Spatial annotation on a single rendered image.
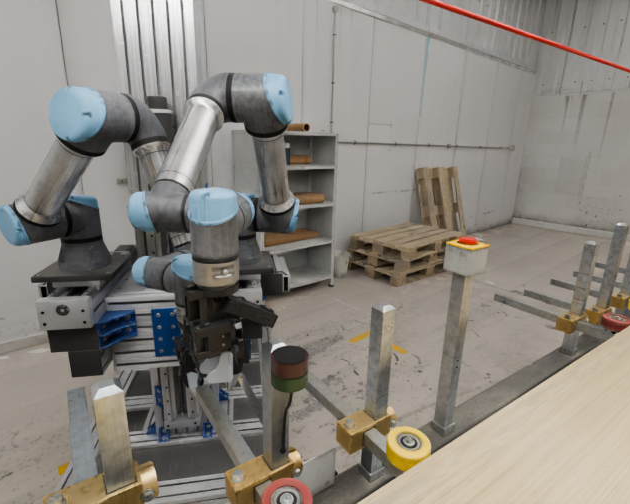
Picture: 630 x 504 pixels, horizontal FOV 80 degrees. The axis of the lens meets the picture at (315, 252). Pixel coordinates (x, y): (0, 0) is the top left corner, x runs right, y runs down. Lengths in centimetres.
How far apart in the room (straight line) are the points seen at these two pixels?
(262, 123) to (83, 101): 38
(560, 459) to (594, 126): 769
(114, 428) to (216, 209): 32
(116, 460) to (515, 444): 68
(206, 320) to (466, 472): 51
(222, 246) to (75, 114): 52
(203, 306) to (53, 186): 63
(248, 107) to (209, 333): 56
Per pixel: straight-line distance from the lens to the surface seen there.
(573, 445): 93
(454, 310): 99
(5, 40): 320
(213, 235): 59
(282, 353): 62
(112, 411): 59
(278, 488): 71
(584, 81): 850
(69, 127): 101
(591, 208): 834
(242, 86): 98
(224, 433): 87
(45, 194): 119
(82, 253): 137
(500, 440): 87
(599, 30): 865
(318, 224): 402
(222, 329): 65
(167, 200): 73
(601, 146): 830
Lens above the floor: 143
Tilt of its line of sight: 16 degrees down
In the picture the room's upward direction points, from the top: 1 degrees clockwise
